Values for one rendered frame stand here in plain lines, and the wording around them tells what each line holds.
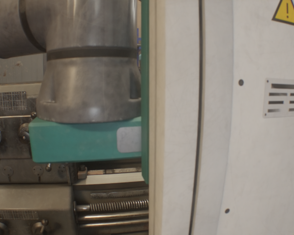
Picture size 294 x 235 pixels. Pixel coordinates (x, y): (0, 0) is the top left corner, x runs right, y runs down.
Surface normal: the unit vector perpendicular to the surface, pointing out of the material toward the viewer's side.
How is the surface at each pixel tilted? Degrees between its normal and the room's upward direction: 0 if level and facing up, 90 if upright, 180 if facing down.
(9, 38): 134
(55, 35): 90
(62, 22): 90
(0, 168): 90
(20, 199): 32
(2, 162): 90
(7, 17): 104
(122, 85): 70
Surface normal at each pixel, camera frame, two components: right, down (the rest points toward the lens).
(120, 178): 0.12, -0.69
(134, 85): 0.26, 0.18
